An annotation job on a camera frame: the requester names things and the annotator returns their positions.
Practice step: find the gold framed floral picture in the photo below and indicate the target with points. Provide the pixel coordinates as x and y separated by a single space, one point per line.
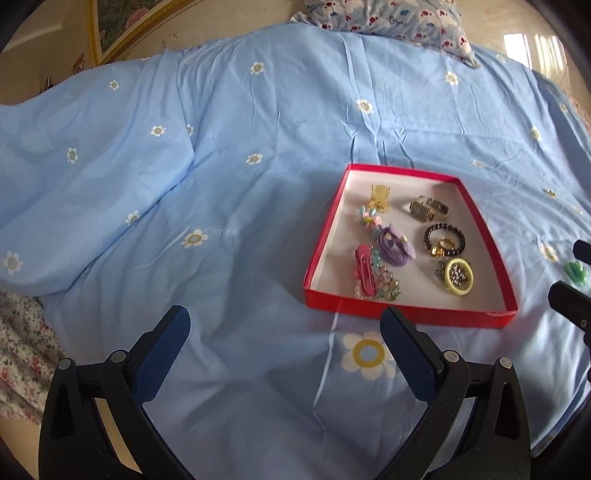
134 18

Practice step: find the yellow hair claw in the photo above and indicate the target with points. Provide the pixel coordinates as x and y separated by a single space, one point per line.
381 196

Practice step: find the red cardboard box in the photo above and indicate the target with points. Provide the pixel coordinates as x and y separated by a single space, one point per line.
415 318

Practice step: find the blue daisy bedsheet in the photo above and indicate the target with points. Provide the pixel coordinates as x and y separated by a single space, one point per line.
231 184

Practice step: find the blue bear-print pillow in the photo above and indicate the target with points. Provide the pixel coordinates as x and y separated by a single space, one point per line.
392 18

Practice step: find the pink hair clip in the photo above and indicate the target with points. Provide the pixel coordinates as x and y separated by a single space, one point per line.
364 272

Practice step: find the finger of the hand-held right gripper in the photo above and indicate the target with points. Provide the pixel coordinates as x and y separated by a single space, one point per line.
582 251
570 300

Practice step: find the wooden bed headboard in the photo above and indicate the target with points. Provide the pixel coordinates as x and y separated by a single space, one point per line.
517 32

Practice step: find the gold wristwatch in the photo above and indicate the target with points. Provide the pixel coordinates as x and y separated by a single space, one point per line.
422 208

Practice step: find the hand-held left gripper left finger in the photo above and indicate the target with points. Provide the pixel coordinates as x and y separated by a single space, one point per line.
161 350

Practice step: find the small-flower print cloth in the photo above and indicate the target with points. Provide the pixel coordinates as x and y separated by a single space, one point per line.
23 350

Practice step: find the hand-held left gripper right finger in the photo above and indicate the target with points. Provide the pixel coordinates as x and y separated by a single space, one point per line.
408 355

